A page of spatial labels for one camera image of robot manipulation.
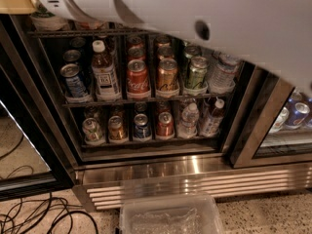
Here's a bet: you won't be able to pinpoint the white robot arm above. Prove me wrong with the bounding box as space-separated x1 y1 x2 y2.
0 0 312 94

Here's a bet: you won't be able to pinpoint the blue pepsi can middle shelf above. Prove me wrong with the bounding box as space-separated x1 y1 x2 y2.
60 63 89 98

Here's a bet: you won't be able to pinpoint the red coca-cola can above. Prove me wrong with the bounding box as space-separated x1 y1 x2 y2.
127 59 149 94

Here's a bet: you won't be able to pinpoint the white green can bottom shelf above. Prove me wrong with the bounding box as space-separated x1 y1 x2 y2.
82 118 103 141

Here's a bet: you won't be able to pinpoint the gold orange can bottom shelf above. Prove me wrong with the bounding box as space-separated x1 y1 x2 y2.
108 116 128 140

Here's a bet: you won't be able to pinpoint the open fridge glass door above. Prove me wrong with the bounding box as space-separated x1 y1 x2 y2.
0 22 73 201

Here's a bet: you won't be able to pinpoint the gold can middle shelf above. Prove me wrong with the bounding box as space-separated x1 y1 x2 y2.
156 58 178 92

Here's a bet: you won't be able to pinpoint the blue can bottom shelf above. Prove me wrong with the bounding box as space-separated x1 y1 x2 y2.
134 114 151 138

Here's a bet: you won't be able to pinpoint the green can middle shelf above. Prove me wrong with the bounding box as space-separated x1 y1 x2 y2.
185 57 208 90

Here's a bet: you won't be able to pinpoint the red can bottom shelf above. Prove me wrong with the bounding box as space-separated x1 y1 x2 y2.
156 112 174 137

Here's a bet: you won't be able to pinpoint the stainless fridge bottom grille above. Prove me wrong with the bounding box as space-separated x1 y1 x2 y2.
73 155 312 212

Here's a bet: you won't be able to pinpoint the small water bottle bottom shelf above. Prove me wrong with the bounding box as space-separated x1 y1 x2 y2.
178 102 199 138

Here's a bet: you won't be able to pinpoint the water bottle middle shelf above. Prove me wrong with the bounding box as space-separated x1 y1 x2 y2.
211 54 241 88

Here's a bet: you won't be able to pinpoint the flavoured water bottle bottom shelf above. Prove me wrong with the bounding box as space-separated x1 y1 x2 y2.
199 97 225 137

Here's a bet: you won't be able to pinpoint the blue can right fridge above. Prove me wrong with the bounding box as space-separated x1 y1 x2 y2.
285 102 310 129

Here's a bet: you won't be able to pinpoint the iced tea bottle white cap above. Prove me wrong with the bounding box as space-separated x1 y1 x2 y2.
92 40 120 96

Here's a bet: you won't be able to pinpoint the clear plastic bin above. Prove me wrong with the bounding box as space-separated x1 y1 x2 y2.
119 194 225 234

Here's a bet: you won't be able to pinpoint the black cables on floor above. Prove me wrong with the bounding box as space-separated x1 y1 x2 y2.
0 131 99 234

